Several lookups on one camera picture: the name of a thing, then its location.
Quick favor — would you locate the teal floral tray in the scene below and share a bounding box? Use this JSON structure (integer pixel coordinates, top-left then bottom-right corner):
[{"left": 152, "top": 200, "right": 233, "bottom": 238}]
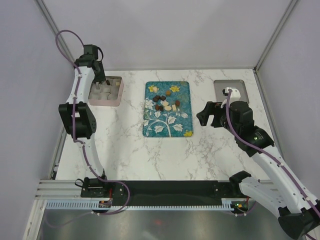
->
[{"left": 142, "top": 81, "right": 194, "bottom": 138}]

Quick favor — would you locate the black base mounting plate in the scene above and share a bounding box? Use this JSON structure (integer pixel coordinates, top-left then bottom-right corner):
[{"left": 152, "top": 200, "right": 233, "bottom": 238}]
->
[{"left": 80, "top": 180, "right": 246, "bottom": 206}]

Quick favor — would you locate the white square chocolate right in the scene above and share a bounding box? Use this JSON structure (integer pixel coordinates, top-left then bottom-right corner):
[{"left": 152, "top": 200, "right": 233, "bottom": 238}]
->
[{"left": 171, "top": 105, "right": 177, "bottom": 112}]

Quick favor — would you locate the white heart chocolate centre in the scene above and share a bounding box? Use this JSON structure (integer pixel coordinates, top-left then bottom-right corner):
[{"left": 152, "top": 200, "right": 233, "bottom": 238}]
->
[{"left": 161, "top": 101, "right": 169, "bottom": 107}]

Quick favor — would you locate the pink box lid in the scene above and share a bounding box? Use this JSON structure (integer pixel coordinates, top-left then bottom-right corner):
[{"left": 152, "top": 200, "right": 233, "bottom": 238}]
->
[{"left": 213, "top": 79, "right": 251, "bottom": 106}]

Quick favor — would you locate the aluminium frame rail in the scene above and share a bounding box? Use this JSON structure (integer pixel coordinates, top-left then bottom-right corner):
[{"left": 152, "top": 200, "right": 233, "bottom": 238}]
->
[{"left": 34, "top": 0, "right": 82, "bottom": 77}]

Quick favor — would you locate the white slotted cable duct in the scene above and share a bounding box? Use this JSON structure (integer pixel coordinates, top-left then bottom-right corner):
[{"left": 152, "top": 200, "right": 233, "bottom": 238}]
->
[{"left": 42, "top": 198, "right": 258, "bottom": 211}]

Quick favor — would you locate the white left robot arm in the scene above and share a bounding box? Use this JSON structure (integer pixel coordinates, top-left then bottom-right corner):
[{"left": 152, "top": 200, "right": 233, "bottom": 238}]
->
[{"left": 58, "top": 44, "right": 110, "bottom": 197}]

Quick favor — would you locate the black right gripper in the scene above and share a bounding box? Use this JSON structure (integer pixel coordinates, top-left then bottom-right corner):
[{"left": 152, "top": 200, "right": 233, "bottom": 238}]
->
[{"left": 196, "top": 101, "right": 240, "bottom": 136}]

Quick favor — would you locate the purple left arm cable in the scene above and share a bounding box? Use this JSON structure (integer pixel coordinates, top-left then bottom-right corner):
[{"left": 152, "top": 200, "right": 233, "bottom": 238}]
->
[{"left": 46, "top": 29, "right": 131, "bottom": 230}]

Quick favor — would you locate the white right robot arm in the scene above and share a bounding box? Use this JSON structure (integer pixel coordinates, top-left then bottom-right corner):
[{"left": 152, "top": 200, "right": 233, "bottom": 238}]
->
[{"left": 196, "top": 101, "right": 320, "bottom": 240}]

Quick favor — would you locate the white oval chocolate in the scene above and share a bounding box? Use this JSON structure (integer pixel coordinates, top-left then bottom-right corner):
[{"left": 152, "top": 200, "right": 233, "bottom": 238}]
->
[{"left": 164, "top": 105, "right": 172, "bottom": 111}]

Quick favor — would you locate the pink chocolate box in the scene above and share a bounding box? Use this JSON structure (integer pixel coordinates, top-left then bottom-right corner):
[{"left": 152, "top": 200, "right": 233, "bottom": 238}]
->
[{"left": 88, "top": 76, "right": 124, "bottom": 107}]

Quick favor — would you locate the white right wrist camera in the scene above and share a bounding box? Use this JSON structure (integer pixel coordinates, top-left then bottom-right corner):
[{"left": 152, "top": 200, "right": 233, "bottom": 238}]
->
[{"left": 221, "top": 87, "right": 241, "bottom": 108}]

